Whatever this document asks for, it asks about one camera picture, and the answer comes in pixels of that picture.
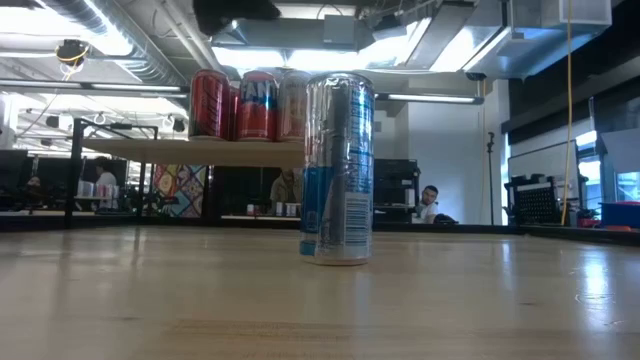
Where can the dark red soda can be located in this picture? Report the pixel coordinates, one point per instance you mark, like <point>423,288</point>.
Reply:
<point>234,115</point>
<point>210,105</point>

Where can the red Fanta soda can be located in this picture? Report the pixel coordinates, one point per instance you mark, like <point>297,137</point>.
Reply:
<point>257,110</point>

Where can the white pink Spindrift can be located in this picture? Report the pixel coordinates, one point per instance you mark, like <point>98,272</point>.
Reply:
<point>291,110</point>

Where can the slim blue silver energy can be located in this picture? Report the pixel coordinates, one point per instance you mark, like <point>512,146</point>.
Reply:
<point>337,170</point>

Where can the long ceiling light fixture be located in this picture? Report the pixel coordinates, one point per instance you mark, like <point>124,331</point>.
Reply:
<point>100,87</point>
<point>430,98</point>

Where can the person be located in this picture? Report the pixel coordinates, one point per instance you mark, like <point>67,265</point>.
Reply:
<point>105,182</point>
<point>287,189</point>
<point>34,191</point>
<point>427,204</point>

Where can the black storage cabinet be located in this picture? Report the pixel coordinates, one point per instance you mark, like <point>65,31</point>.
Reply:
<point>397,185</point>

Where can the black tripod stand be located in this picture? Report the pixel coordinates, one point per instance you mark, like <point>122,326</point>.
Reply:
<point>491,165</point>

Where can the black pegboard cart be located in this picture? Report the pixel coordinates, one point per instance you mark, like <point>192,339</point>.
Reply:
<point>535,202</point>

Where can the blue plastic bin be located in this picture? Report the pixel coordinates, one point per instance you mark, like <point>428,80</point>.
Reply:
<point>620,215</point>

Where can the silver spiral air duct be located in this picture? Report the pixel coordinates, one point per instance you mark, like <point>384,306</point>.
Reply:
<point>135,45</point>

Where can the colourful patchwork wall hanging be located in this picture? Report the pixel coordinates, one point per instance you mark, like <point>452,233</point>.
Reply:
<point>180,192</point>

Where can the silver rectangular air duct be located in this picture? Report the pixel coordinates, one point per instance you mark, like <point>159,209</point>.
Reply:
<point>500,45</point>

